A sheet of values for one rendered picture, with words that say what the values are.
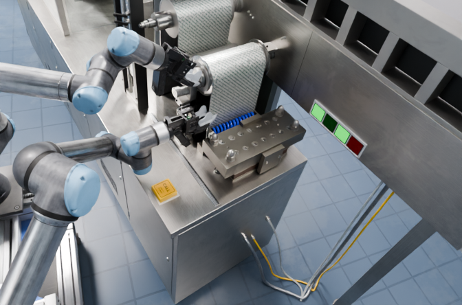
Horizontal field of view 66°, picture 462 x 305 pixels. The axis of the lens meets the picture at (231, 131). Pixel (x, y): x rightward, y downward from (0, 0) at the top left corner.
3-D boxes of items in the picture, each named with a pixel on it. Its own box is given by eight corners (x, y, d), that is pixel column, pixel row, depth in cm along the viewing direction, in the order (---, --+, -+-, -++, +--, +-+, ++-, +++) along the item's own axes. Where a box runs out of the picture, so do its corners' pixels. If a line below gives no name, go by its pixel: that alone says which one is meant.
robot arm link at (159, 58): (144, 71, 101) (132, 55, 105) (156, 75, 105) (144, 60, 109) (159, 49, 99) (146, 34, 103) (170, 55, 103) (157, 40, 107)
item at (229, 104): (206, 130, 140) (210, 94, 126) (253, 110, 151) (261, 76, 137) (207, 130, 140) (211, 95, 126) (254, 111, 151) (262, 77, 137)
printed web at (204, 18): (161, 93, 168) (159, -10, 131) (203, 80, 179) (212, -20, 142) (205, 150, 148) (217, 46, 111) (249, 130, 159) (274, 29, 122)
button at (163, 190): (151, 189, 132) (151, 185, 131) (168, 181, 136) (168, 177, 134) (160, 203, 129) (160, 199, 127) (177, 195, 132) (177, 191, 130)
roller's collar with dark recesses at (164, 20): (150, 25, 134) (150, 9, 129) (165, 22, 136) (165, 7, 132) (159, 34, 130) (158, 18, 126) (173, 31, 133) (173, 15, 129)
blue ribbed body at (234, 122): (209, 132, 141) (210, 126, 138) (251, 115, 151) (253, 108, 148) (214, 138, 139) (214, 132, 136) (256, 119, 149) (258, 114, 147)
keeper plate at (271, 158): (256, 170, 143) (262, 153, 135) (275, 161, 148) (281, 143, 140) (260, 175, 142) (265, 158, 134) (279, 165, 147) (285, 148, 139)
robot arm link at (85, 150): (-17, 178, 88) (100, 152, 136) (18, 197, 86) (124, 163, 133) (-6, 135, 86) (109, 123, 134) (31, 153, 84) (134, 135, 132)
